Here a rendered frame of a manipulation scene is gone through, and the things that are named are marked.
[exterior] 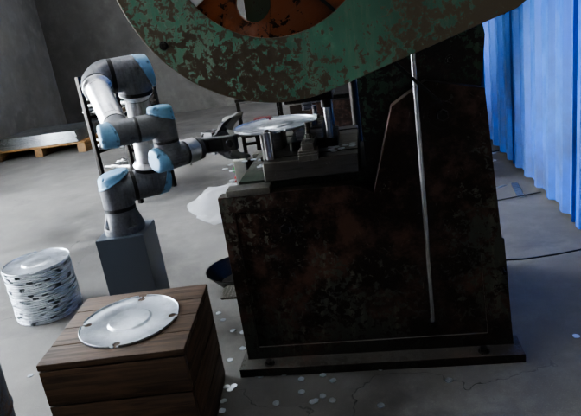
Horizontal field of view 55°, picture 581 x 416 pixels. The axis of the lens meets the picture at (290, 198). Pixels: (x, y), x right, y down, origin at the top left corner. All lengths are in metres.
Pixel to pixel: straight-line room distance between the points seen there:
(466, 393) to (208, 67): 1.19
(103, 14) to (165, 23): 7.81
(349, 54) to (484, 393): 1.06
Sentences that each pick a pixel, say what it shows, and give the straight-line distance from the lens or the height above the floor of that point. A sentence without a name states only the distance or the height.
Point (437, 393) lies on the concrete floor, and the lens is 1.83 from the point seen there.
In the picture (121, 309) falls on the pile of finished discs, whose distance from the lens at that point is 1.83.
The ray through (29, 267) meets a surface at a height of 0.25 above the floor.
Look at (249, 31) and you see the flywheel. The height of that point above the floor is 1.10.
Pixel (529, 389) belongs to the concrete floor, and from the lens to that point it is 1.86.
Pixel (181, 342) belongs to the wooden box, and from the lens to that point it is 1.56.
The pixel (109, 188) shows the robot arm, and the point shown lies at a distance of 2.13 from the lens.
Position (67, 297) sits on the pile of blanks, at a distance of 2.75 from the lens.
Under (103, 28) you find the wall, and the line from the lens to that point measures 9.31.
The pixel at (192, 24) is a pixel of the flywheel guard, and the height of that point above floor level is 1.14.
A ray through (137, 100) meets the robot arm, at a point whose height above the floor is 0.93.
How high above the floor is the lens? 1.12
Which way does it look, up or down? 17 degrees down
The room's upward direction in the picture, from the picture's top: 9 degrees counter-clockwise
